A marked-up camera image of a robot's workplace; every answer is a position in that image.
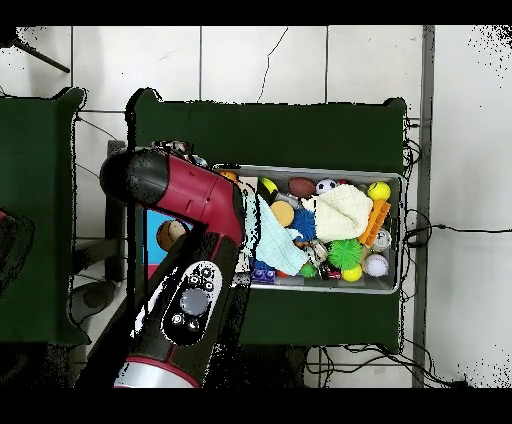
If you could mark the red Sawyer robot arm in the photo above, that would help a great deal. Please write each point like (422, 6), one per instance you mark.
(192, 192)

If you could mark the wooden box with three holes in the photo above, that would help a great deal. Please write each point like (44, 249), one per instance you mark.
(154, 248)

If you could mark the shallow clear plastic bin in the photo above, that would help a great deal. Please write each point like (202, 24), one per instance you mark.
(360, 284)

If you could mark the light blue waffle cloth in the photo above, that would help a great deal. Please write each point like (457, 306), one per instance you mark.
(280, 244)

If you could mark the small orange basketball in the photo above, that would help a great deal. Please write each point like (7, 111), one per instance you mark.
(230, 176)

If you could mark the blue spiky rubber ball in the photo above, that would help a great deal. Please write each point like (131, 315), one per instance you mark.
(304, 224)

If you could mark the small brown football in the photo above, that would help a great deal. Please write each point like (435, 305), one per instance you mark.
(301, 186)

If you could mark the small black white soccer ball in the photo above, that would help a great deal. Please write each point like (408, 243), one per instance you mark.
(326, 185)

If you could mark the cream waffle cloth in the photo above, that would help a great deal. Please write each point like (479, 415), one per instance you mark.
(344, 214)

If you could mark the green spiky rubber ball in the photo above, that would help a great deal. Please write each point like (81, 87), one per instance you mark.
(344, 254)

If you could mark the dark green tablecloth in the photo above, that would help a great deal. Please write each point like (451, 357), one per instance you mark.
(48, 160)
(320, 136)

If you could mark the orange notched foam block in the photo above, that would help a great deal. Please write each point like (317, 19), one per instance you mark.
(375, 222)

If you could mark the yellow tennis ball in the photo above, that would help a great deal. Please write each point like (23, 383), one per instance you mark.
(378, 191)

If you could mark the white baseball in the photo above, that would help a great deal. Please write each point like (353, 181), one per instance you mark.
(376, 265)

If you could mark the black metal stand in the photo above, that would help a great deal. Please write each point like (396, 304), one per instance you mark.
(96, 252)

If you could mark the dark grey rounded object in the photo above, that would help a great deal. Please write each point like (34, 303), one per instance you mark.
(92, 298)

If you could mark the black tripod leg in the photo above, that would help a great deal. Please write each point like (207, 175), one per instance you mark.
(40, 58)

